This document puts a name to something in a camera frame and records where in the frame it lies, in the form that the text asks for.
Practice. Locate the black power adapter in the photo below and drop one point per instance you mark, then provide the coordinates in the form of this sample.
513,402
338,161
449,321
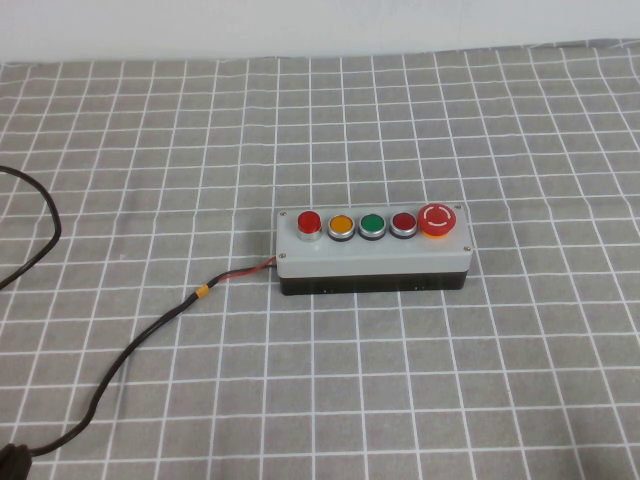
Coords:
12,465

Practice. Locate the red domed push button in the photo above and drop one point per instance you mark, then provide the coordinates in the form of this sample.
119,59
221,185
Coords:
309,222

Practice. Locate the yellow flat push button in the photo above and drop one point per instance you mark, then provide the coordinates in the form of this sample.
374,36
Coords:
341,225

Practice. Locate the grey black button box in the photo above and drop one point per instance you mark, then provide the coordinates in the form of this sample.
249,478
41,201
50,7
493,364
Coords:
370,260

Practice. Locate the green flat push button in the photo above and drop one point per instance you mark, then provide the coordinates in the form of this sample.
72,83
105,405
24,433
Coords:
372,224

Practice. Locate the grey white checked tablecloth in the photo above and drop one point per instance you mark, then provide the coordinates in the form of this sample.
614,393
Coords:
450,375

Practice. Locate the red mushroom emergency stop button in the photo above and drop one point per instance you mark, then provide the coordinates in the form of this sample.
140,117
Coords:
437,218

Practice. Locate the dark red flat push button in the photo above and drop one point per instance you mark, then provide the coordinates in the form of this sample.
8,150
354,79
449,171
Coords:
403,222

